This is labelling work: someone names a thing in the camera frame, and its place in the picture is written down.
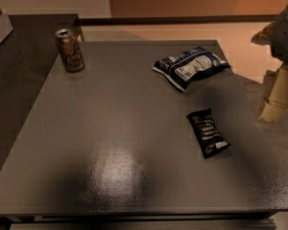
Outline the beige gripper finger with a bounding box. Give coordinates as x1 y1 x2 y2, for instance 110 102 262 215
259 101 288 123

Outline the orange soda can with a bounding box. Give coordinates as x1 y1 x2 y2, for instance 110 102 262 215
55 29 84 72

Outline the black snack packet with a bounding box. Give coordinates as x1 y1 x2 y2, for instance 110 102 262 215
187 108 230 159

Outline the blue chip bag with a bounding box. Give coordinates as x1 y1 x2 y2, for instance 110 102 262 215
153 47 229 92

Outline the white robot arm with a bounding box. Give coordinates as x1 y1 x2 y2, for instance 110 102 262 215
251 5 288 123

